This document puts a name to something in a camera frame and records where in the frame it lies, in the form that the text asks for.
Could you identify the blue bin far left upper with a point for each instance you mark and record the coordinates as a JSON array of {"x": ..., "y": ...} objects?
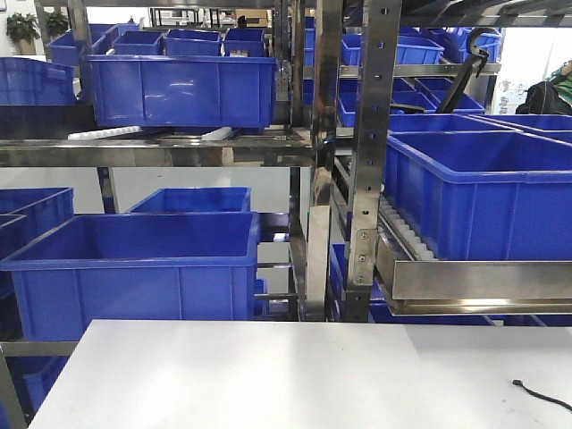
[{"x": 27, "y": 81}]

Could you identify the potted plant background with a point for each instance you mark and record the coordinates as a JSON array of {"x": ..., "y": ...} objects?
[{"x": 22, "y": 30}]

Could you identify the blue bin behind lower left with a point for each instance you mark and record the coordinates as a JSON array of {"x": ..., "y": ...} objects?
[{"x": 195, "y": 200}]

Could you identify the large blue bin lower left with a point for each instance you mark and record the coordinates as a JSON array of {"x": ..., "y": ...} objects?
[{"x": 199, "y": 266}]

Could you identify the large blue bin right shelf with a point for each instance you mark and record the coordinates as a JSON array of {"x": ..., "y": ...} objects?
[{"x": 495, "y": 195}]

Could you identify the blue bin behind right shelf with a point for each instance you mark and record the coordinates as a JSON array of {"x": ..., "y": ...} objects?
[{"x": 425, "y": 123}]

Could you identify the large blue bin shelf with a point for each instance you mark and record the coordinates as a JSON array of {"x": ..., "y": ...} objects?
[
  {"x": 183, "y": 91},
  {"x": 495, "y": 195}
]

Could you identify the large blue bin upper shelf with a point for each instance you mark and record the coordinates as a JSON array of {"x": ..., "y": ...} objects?
[{"x": 183, "y": 91}]

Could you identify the steel rack right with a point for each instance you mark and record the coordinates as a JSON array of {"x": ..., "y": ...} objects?
[{"x": 376, "y": 248}]

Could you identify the steel rack left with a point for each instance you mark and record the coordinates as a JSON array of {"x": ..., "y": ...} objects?
[{"x": 309, "y": 157}]

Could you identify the blue bin left edge lower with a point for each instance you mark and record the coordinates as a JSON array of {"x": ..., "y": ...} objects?
[{"x": 28, "y": 213}]

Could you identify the steel rack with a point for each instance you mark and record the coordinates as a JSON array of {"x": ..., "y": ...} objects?
[
  {"x": 376, "y": 248},
  {"x": 309, "y": 157}
]

